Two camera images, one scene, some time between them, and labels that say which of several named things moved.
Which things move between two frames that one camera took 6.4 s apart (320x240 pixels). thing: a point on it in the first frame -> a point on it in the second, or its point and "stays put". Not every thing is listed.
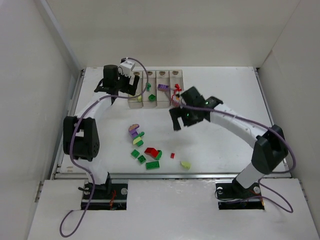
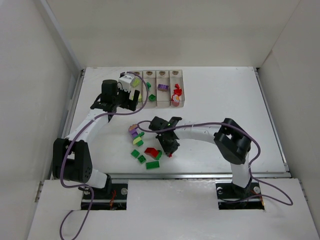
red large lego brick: (159, 154) -> (151, 151)
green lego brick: (141, 159) stays put
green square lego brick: (135, 153) stays put
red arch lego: (175, 100) stays put
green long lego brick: (152, 165) stays put
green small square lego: (152, 97) stays put
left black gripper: (132, 85) -> (127, 100)
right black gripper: (180, 114) -> (169, 144)
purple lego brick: (162, 87) stays put
